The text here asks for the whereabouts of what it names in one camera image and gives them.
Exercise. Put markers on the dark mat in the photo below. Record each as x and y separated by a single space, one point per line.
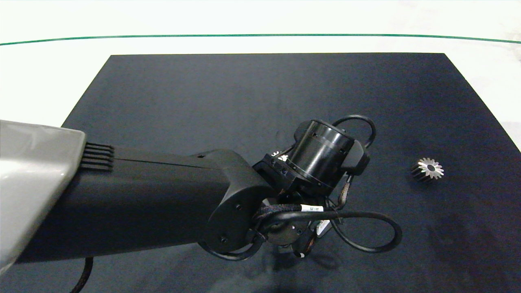
203 101

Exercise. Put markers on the small steel gear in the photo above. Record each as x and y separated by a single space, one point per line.
436 171

